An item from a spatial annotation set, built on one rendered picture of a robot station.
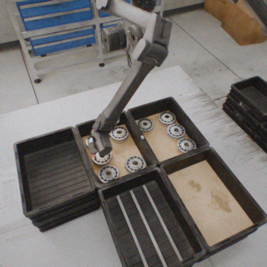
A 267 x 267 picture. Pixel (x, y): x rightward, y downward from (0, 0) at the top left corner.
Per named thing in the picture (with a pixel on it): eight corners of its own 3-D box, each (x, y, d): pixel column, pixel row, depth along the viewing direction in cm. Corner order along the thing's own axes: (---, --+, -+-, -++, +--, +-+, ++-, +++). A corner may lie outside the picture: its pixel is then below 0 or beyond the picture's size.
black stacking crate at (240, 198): (156, 178, 120) (158, 166, 111) (205, 158, 128) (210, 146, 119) (201, 258, 97) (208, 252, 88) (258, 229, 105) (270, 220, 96)
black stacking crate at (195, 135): (126, 123, 142) (126, 110, 134) (169, 110, 150) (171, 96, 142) (156, 177, 120) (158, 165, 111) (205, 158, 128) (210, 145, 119)
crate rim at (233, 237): (157, 168, 112) (158, 165, 110) (210, 148, 120) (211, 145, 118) (207, 254, 90) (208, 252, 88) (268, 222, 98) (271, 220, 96)
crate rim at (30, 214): (14, 145, 119) (12, 142, 117) (74, 128, 127) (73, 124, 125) (25, 219, 96) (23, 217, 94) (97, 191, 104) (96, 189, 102)
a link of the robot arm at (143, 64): (164, 44, 84) (141, 34, 77) (171, 53, 81) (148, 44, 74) (110, 124, 109) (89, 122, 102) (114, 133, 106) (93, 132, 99)
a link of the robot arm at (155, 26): (183, 23, 77) (161, 12, 71) (165, 63, 83) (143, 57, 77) (119, -3, 106) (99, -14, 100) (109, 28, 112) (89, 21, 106)
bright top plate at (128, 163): (123, 158, 121) (123, 157, 121) (142, 154, 123) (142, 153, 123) (128, 174, 115) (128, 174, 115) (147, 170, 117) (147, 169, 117)
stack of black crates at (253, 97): (215, 120, 236) (230, 84, 201) (239, 111, 245) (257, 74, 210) (242, 149, 214) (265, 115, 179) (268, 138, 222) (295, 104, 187)
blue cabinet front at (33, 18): (34, 56, 269) (14, 1, 225) (95, 42, 289) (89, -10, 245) (35, 57, 267) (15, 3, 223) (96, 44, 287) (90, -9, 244)
